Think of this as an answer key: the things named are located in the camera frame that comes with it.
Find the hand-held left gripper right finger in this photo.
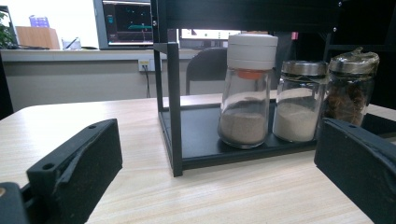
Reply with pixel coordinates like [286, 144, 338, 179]
[313, 117, 396, 224]

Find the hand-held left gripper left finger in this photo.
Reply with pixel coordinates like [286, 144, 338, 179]
[26, 118, 123, 224]

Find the steel lid dark spice jar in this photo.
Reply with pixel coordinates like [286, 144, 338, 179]
[321, 46, 381, 127]

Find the steel lid white powder jar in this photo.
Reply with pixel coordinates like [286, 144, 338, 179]
[272, 60, 330, 144]

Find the black metal shelf rack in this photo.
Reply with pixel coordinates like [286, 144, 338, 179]
[149, 0, 396, 178]

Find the white lid glass spice jar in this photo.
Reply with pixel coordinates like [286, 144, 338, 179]
[217, 32, 279, 149]

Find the clear cup with pen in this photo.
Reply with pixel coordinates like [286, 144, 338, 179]
[61, 36, 82, 50]

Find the brown cardboard box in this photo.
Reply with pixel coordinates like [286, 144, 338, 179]
[14, 25, 61, 50]

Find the dark computer monitor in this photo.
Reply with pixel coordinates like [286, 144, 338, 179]
[92, 0, 154, 50]

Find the purple box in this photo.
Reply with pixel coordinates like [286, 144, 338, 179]
[28, 14, 50, 28]

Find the green plant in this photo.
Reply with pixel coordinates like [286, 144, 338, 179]
[0, 12, 18, 49]

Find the black chair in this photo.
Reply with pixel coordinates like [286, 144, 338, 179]
[185, 46, 229, 96]

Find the bright screen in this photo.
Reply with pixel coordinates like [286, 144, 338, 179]
[179, 28, 242, 41]

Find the black outlet cable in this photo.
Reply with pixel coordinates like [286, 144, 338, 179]
[143, 64, 152, 99]

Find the white wall outlet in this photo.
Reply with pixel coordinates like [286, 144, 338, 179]
[137, 58, 156, 73]

